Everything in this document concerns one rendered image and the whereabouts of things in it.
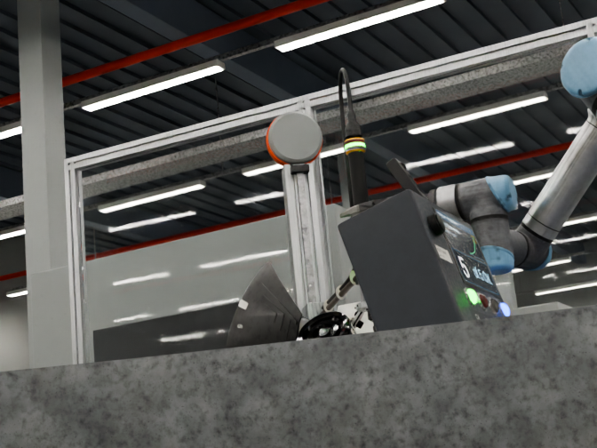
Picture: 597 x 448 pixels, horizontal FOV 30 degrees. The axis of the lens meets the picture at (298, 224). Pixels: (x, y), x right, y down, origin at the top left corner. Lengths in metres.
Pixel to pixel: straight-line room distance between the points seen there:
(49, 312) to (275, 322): 2.84
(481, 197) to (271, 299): 0.56
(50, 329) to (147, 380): 4.69
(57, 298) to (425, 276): 3.92
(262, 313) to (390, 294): 1.14
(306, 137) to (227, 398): 2.62
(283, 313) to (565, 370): 1.97
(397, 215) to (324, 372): 0.91
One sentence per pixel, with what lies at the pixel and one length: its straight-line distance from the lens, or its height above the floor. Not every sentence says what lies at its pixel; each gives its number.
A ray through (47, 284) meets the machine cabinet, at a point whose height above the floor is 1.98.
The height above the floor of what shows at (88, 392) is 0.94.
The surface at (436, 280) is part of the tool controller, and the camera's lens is 1.38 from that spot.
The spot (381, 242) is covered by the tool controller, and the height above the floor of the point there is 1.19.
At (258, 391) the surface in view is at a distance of 0.51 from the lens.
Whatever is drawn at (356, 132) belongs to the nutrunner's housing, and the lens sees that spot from 2.39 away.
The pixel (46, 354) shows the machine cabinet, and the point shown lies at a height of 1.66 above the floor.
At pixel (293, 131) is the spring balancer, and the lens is 3.12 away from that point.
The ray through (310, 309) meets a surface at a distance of 2.88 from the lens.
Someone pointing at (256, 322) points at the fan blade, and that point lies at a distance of 2.53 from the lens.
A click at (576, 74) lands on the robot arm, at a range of 2.14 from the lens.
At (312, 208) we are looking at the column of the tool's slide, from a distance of 3.06.
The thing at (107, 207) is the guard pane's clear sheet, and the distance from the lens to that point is 3.60.
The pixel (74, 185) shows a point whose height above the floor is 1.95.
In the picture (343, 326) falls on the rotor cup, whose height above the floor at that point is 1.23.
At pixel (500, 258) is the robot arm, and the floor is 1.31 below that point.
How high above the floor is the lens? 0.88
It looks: 14 degrees up
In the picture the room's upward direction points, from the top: 6 degrees counter-clockwise
